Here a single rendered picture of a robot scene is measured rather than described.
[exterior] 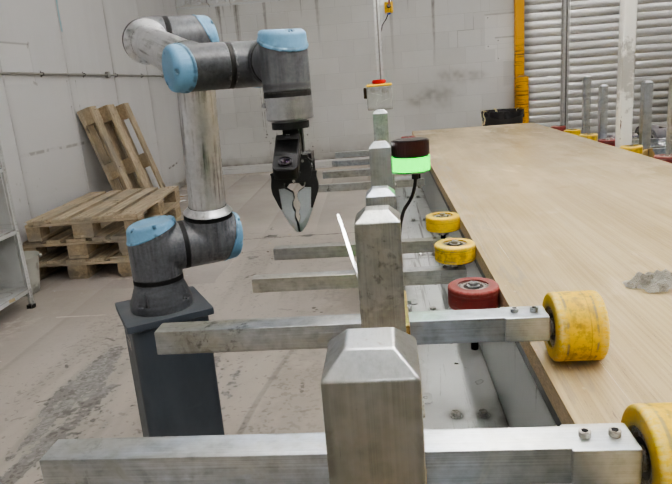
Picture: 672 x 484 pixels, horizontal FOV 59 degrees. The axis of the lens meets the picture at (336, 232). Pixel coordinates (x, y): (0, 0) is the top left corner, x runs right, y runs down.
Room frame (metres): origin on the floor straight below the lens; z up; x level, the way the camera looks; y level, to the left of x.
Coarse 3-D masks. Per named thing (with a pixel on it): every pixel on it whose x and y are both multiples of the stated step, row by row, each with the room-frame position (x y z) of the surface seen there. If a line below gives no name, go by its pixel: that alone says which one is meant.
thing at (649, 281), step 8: (640, 272) 0.85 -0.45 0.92; (648, 272) 0.87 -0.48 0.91; (656, 272) 0.85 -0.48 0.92; (664, 272) 0.85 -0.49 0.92; (632, 280) 0.85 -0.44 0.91; (640, 280) 0.85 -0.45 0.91; (648, 280) 0.85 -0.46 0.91; (656, 280) 0.85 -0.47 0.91; (664, 280) 0.84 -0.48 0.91; (632, 288) 0.84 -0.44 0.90; (648, 288) 0.82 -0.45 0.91; (656, 288) 0.82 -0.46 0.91; (664, 288) 0.82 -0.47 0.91
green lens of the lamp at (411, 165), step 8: (392, 160) 0.94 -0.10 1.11; (400, 160) 0.92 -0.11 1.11; (408, 160) 0.92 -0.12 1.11; (416, 160) 0.92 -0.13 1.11; (424, 160) 0.92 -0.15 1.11; (392, 168) 0.95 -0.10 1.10; (400, 168) 0.92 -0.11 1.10; (408, 168) 0.92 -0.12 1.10; (416, 168) 0.92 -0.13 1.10; (424, 168) 0.92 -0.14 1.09
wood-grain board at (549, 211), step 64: (512, 128) 3.44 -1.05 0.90; (448, 192) 1.70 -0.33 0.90; (512, 192) 1.63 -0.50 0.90; (576, 192) 1.56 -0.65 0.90; (640, 192) 1.50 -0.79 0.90; (512, 256) 1.05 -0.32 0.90; (576, 256) 1.02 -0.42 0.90; (640, 256) 0.99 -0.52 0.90; (640, 320) 0.73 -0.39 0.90; (576, 384) 0.58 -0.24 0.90; (640, 384) 0.57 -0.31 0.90
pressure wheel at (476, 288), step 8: (456, 280) 0.92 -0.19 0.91; (464, 280) 0.92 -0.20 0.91; (472, 280) 0.92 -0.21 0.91; (480, 280) 0.92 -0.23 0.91; (488, 280) 0.91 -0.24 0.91; (448, 288) 0.90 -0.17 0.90; (456, 288) 0.89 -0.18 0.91; (464, 288) 0.89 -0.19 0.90; (472, 288) 0.89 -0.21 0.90; (480, 288) 0.89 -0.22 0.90; (488, 288) 0.88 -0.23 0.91; (496, 288) 0.88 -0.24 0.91; (448, 296) 0.90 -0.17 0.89; (456, 296) 0.88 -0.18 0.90; (464, 296) 0.87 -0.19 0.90; (472, 296) 0.86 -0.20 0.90; (480, 296) 0.86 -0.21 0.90; (488, 296) 0.86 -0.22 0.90; (496, 296) 0.87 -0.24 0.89; (448, 304) 0.90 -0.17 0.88; (456, 304) 0.88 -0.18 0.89; (464, 304) 0.87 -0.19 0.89; (472, 304) 0.86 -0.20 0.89; (480, 304) 0.86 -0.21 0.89; (488, 304) 0.86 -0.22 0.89; (496, 304) 0.87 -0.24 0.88; (472, 344) 0.89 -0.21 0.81
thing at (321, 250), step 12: (408, 240) 1.40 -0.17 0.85; (420, 240) 1.39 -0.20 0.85; (432, 240) 1.38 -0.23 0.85; (276, 252) 1.42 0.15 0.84; (288, 252) 1.42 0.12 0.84; (300, 252) 1.41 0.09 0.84; (312, 252) 1.41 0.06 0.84; (324, 252) 1.41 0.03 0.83; (336, 252) 1.41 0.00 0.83; (408, 252) 1.39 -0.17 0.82; (420, 252) 1.39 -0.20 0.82
